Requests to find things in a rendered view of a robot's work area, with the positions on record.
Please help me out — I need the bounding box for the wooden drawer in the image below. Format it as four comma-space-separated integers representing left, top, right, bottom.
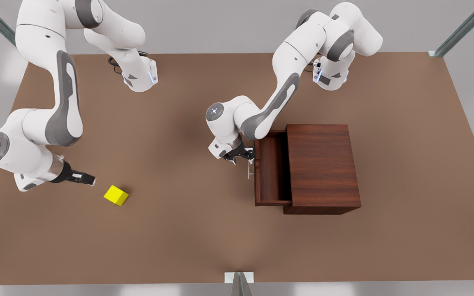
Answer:
254, 129, 292, 207

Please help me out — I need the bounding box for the yellow cube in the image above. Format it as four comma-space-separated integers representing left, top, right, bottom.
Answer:
104, 185, 130, 206

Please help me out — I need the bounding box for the dark wooden cabinet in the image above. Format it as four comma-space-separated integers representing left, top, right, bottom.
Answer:
283, 124, 362, 215

